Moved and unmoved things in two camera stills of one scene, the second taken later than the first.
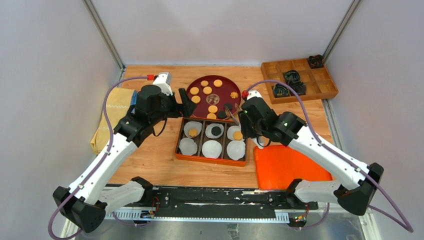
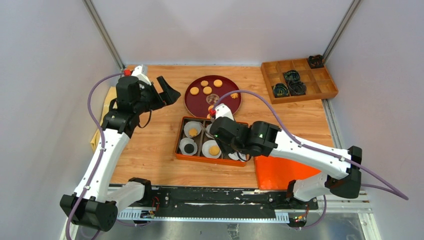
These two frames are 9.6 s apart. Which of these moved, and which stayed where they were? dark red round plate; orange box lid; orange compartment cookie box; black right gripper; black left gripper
Moved: black left gripper; black right gripper
Stayed: orange box lid; dark red round plate; orange compartment cookie box
